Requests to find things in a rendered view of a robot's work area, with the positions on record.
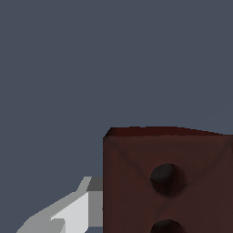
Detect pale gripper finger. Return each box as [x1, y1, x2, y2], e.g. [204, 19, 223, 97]
[16, 176, 104, 233]

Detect dark red die block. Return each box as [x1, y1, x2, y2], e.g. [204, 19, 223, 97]
[102, 126, 233, 233]

